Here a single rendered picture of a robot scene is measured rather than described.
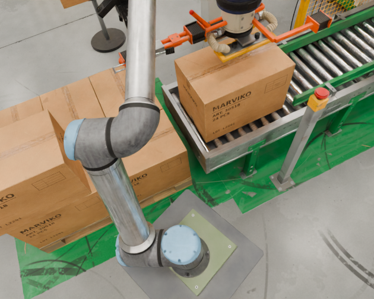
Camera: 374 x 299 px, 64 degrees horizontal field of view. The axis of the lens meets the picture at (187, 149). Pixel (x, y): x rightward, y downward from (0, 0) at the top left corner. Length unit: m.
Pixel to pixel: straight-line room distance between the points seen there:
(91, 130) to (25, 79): 2.92
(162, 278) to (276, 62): 1.32
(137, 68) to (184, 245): 0.69
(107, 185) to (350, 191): 2.05
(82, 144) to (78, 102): 1.59
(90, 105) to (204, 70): 0.96
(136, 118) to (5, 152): 1.14
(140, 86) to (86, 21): 3.34
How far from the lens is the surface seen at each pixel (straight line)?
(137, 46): 0.91
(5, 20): 4.73
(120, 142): 0.80
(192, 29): 1.60
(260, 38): 1.74
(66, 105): 2.44
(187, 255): 1.20
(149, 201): 2.40
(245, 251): 1.51
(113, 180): 0.93
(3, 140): 1.89
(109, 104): 2.31
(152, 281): 1.50
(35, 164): 1.70
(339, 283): 2.38
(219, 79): 1.76
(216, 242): 1.48
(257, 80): 1.77
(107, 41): 3.70
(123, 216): 1.06
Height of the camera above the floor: 2.22
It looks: 59 degrees down
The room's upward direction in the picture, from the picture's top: 9 degrees counter-clockwise
